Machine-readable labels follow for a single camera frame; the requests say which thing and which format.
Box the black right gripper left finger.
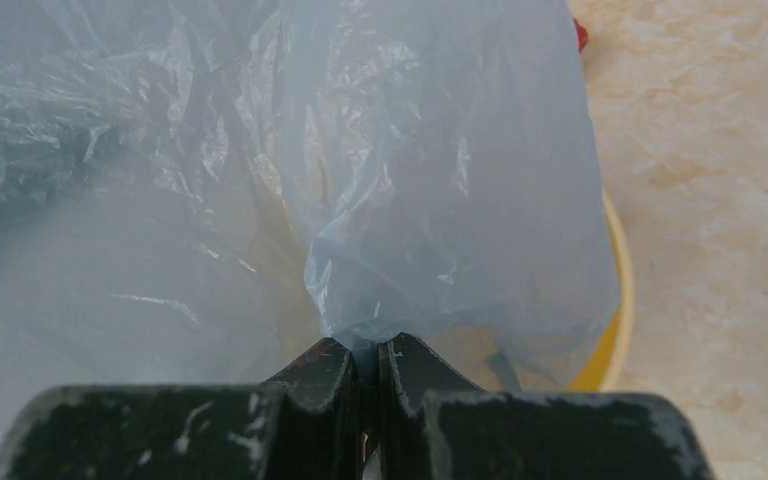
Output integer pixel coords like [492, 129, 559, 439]
[0, 339, 361, 479]

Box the yellow plastic trash bin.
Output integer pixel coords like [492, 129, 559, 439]
[568, 191, 636, 391]

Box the yellow printed cloth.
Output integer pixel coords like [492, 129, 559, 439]
[574, 19, 589, 53]

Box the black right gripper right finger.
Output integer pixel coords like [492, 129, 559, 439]
[378, 334, 713, 480]

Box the blue plastic trash bag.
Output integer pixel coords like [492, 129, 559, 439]
[0, 1, 620, 442]

